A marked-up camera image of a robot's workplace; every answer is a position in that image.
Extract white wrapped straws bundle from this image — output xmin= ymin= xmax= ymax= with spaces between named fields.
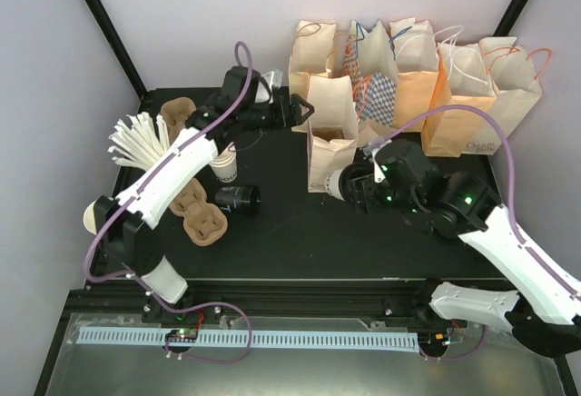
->
xmin=108 ymin=113 xmax=170 ymax=172

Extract purple cable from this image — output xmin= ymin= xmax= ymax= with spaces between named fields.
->
xmin=362 ymin=104 xmax=581 ymax=363
xmin=84 ymin=41 xmax=253 ymax=363

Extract back pulp cup carrier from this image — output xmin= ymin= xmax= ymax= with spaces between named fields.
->
xmin=160 ymin=97 xmax=196 ymax=144

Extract orange bag behind right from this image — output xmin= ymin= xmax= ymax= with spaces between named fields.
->
xmin=421 ymin=25 xmax=497 ymax=157

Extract plain beige paper bag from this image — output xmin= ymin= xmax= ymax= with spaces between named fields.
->
xmin=287 ymin=20 xmax=338 ymax=134

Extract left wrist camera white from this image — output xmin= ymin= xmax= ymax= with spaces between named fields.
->
xmin=255 ymin=69 xmax=282 ymax=104

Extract Cream Bear paper bag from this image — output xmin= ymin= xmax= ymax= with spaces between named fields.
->
xmin=307 ymin=76 xmax=359 ymax=193

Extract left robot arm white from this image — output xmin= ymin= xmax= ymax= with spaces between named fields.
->
xmin=93 ymin=66 xmax=314 ymax=322

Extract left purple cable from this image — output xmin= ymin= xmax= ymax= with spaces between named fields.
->
xmin=84 ymin=41 xmax=253 ymax=363

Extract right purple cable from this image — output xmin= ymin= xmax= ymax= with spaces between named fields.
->
xmin=362 ymin=104 xmax=581 ymax=363

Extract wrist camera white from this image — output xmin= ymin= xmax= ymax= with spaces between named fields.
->
xmin=362 ymin=139 xmax=391 ymax=184
xmin=255 ymin=69 xmax=282 ymax=104

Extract orange bag white handles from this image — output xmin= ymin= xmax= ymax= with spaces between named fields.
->
xmin=389 ymin=17 xmax=439 ymax=129

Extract blue checkered paper bag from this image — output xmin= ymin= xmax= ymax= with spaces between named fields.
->
xmin=329 ymin=20 xmax=398 ymax=147

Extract white cup with lid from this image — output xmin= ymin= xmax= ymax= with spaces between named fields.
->
xmin=324 ymin=169 xmax=344 ymax=201

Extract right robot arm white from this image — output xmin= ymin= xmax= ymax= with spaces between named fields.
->
xmin=326 ymin=139 xmax=580 ymax=357

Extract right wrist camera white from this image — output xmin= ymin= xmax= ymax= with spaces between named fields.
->
xmin=362 ymin=139 xmax=391 ymax=184

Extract right Cream Bear bag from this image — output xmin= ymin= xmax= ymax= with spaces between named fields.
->
xmin=478 ymin=36 xmax=552 ymax=136

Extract pale blue cable duct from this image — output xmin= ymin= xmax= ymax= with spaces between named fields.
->
xmin=76 ymin=327 xmax=419 ymax=353

